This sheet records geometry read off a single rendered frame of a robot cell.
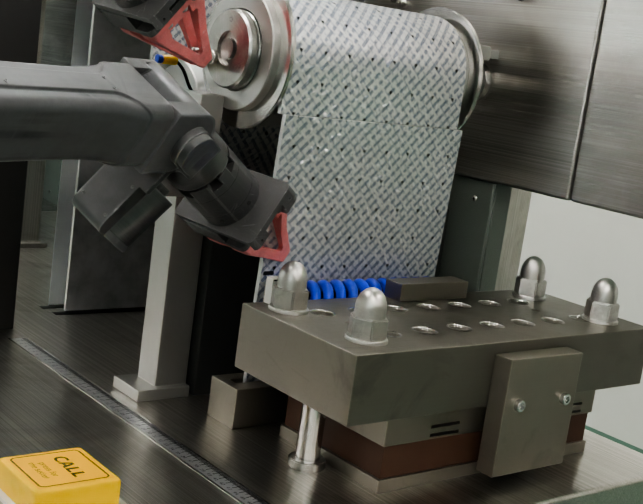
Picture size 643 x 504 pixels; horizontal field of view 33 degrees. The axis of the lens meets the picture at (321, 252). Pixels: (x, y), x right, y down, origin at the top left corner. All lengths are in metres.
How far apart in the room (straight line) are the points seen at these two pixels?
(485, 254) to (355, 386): 0.43
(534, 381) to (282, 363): 0.23
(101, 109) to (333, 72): 0.35
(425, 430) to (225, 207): 0.26
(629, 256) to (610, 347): 2.86
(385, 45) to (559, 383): 0.37
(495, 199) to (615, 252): 2.75
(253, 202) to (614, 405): 3.18
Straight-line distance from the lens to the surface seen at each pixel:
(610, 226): 4.01
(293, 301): 0.96
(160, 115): 0.79
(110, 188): 0.88
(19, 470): 0.86
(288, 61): 1.00
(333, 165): 1.05
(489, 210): 1.26
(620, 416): 4.04
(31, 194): 1.74
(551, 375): 1.02
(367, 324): 0.89
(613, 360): 1.13
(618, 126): 1.15
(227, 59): 1.05
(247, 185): 0.94
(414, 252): 1.15
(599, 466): 1.12
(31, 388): 1.11
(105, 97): 0.75
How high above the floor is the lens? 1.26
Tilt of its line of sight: 10 degrees down
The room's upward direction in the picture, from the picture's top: 8 degrees clockwise
